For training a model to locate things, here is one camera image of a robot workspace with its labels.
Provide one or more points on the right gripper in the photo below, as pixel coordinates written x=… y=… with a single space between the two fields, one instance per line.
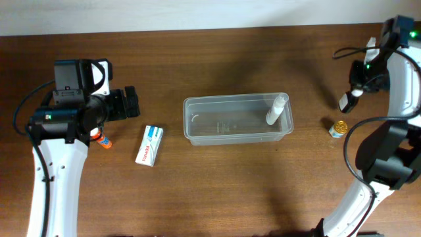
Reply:
x=347 y=103

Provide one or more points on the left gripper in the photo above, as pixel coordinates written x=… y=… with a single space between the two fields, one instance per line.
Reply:
x=120 y=105

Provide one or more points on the dark bottle white cap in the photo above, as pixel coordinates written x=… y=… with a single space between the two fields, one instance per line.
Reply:
x=349 y=100

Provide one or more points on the white Panadol box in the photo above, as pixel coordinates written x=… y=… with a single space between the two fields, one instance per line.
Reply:
x=149 y=146

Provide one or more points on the orange tube white cap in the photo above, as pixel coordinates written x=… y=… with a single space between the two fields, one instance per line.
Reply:
x=98 y=136

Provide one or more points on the small jar gold lid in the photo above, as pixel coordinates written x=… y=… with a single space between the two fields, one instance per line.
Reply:
x=338 y=129

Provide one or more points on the white spray bottle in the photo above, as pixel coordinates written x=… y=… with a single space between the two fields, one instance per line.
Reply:
x=277 y=108

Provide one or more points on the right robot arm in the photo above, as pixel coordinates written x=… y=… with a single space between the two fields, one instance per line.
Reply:
x=382 y=153

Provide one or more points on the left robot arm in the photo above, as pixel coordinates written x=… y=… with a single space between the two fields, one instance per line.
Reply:
x=60 y=133

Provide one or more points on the clear plastic container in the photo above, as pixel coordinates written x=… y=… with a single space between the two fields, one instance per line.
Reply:
x=234 y=119

